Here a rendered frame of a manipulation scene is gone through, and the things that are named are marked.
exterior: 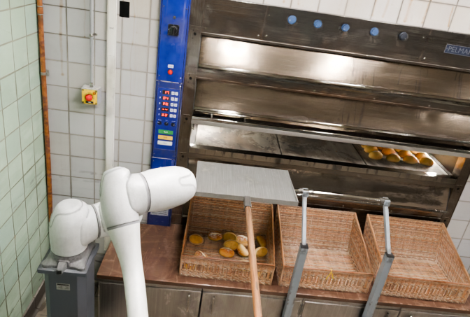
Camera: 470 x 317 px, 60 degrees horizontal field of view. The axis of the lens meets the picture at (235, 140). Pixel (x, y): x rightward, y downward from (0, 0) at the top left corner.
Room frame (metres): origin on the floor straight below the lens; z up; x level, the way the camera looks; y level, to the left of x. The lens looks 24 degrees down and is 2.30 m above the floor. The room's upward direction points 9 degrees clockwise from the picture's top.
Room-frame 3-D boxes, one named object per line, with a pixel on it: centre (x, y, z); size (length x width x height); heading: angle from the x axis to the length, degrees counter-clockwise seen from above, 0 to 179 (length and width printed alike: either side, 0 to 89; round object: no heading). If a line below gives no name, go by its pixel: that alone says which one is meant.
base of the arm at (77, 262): (1.40, 0.65, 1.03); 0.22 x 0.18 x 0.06; 5
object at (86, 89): (2.25, 0.88, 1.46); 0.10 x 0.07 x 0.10; 94
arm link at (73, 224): (1.42, 0.64, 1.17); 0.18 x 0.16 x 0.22; 129
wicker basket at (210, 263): (2.10, -0.05, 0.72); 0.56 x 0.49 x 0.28; 93
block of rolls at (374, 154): (2.90, -1.16, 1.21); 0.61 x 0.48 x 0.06; 4
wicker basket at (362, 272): (2.14, -0.64, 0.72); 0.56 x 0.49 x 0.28; 95
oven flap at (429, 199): (2.41, -0.61, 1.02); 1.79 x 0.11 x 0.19; 94
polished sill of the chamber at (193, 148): (2.44, -0.61, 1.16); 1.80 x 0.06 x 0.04; 94
